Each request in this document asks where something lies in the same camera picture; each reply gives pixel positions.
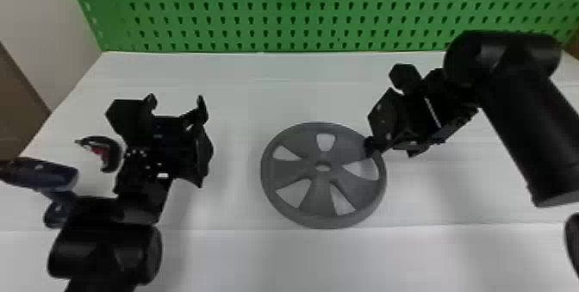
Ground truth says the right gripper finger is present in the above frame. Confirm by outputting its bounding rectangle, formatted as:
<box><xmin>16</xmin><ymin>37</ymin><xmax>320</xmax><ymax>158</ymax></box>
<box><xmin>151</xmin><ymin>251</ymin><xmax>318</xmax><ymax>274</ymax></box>
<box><xmin>364</xmin><ymin>86</ymin><xmax>402</xmax><ymax>158</ymax></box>

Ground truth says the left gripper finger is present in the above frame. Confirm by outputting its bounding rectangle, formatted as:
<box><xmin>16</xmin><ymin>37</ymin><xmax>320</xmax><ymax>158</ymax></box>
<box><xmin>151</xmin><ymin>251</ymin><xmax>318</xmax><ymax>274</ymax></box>
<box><xmin>142</xmin><ymin>93</ymin><xmax>159</xmax><ymax>116</ymax></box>
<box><xmin>179</xmin><ymin>95</ymin><xmax>210</xmax><ymax>128</ymax></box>

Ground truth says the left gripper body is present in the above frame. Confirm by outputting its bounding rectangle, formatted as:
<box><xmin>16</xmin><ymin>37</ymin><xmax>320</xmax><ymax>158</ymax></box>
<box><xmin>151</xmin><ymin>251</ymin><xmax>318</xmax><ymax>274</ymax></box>
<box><xmin>122</xmin><ymin>115</ymin><xmax>215</xmax><ymax>189</ymax></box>

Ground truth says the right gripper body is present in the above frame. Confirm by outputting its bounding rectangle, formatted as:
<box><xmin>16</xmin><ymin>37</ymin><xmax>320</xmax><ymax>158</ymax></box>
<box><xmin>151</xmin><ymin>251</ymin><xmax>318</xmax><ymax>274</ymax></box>
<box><xmin>392</xmin><ymin>89</ymin><xmax>454</xmax><ymax>158</ymax></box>

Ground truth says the grey wheel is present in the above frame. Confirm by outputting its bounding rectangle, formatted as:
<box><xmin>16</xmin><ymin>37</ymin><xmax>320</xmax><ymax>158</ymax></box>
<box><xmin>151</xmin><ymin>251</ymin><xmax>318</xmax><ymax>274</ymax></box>
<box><xmin>259</xmin><ymin>121</ymin><xmax>389</xmax><ymax>231</ymax></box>

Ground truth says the drill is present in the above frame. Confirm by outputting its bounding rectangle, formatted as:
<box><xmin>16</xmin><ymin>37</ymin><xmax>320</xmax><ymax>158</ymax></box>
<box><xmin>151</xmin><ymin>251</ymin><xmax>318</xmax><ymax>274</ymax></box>
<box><xmin>0</xmin><ymin>156</ymin><xmax>81</xmax><ymax>230</ymax></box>

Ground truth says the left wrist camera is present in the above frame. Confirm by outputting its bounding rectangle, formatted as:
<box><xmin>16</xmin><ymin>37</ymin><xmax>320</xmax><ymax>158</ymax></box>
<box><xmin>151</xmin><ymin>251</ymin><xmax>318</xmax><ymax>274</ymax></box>
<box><xmin>104</xmin><ymin>97</ymin><xmax>156</xmax><ymax>146</ymax></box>

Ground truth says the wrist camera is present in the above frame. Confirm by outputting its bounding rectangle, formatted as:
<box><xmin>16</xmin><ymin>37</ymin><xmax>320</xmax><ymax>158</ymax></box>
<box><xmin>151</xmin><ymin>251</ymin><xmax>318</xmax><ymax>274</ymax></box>
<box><xmin>104</xmin><ymin>97</ymin><xmax>156</xmax><ymax>146</ymax></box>
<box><xmin>388</xmin><ymin>62</ymin><xmax>425</xmax><ymax>95</ymax></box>

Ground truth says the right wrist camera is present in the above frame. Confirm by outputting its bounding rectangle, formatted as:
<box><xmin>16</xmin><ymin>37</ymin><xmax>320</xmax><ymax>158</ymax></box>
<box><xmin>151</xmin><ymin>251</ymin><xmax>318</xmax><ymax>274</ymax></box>
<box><xmin>388</xmin><ymin>62</ymin><xmax>425</xmax><ymax>95</ymax></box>

